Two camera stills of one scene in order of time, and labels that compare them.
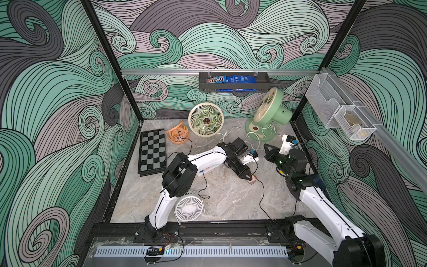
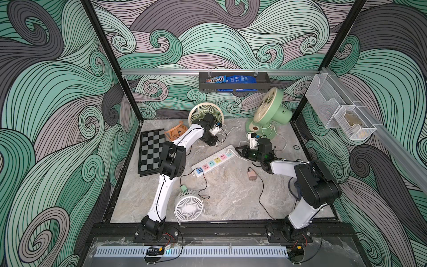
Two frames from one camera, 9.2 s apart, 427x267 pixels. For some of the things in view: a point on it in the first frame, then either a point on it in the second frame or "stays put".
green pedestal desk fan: (269, 112) stays put
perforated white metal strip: (228, 251) stays put
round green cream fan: (205, 119) stays put
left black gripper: (242, 173) to (213, 142)
